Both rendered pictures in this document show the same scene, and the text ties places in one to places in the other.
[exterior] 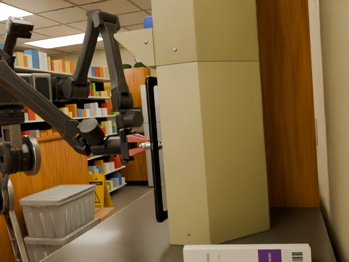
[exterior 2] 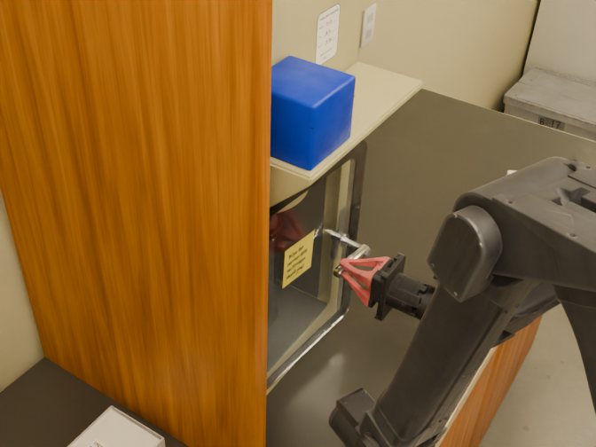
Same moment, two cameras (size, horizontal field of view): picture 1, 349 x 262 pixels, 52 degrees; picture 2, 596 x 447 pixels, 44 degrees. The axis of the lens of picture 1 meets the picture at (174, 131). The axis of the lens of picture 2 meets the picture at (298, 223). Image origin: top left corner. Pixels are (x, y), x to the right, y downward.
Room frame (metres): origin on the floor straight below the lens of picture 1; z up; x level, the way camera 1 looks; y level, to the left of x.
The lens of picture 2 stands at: (1.97, 0.20, 2.00)
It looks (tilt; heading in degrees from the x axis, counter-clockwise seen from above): 38 degrees down; 193
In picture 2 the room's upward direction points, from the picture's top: 3 degrees clockwise
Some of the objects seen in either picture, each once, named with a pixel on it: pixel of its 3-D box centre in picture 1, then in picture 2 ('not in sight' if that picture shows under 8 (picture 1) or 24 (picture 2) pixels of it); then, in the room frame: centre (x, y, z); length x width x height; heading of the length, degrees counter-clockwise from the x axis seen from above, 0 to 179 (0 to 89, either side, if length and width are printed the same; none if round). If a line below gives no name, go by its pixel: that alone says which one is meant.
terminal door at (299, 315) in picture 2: (173, 144); (304, 274); (1.09, 0.01, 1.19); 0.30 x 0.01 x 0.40; 157
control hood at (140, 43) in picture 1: (155, 57); (334, 143); (1.10, 0.04, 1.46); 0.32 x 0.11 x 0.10; 162
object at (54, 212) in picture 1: (62, 209); not in sight; (3.17, 1.07, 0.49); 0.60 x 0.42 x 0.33; 162
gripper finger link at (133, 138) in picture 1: (141, 145); (364, 278); (1.07, 0.10, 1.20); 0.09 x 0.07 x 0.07; 72
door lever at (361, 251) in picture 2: (154, 144); (344, 255); (1.03, 0.06, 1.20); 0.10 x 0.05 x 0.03; 157
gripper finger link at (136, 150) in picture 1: (141, 143); (364, 274); (1.07, 0.10, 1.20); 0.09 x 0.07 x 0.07; 72
